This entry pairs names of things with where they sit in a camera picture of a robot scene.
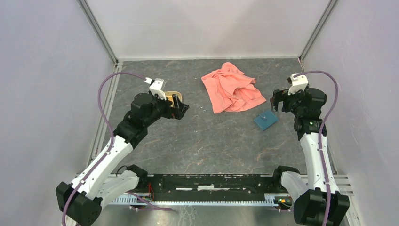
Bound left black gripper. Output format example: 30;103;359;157
144;92;189;127

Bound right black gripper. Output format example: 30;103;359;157
270;87;307;116

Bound blue card holder wallet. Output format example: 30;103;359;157
254;110;278;131

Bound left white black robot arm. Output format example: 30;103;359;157
56;93;190;226

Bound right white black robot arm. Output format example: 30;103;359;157
271;88;350;226

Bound beige oval tray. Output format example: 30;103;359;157
164;91;184;103

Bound pink crumpled cloth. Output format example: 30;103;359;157
201;62;266;114

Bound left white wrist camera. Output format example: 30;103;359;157
144;77;167;100

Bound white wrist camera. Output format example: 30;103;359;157
144;77;167;100
287;74;308;96

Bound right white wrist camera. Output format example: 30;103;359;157
287;74;308;96

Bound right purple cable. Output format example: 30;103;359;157
294;70;340;226

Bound purple cable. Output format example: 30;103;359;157
294;70;340;226
61;71;147;226

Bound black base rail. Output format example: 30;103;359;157
131;174;288;202

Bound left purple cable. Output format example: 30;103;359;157
61;71;147;226

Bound white slotted cable duct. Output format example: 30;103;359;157
109;194;293;207

